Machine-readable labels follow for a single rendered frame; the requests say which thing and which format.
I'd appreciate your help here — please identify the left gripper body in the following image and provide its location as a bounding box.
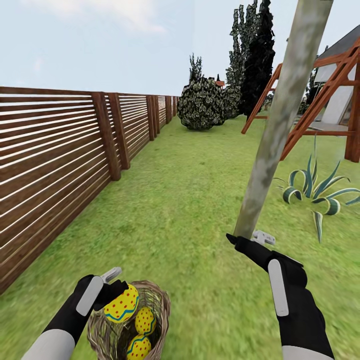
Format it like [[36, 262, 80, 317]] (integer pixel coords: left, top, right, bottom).
[[94, 279, 124, 312]]

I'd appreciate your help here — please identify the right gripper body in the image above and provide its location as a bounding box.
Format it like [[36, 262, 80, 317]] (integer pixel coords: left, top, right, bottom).
[[234, 236, 267, 265]]

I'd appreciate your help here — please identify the wicker basket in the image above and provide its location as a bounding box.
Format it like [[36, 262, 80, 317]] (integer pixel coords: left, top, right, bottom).
[[86, 280, 171, 360]]

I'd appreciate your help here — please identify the easter egg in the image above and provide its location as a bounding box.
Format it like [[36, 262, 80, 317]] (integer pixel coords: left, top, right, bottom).
[[124, 332, 156, 360], [133, 306, 157, 337], [104, 284, 140, 324]]

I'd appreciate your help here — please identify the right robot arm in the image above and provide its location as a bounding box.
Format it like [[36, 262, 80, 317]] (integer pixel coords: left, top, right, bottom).
[[226, 230, 335, 360]]

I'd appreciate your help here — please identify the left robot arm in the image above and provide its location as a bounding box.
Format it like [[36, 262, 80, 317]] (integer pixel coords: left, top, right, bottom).
[[21, 267, 129, 360]]

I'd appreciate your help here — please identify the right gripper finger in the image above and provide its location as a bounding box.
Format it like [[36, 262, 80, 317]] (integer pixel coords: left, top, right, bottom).
[[226, 233, 239, 245]]

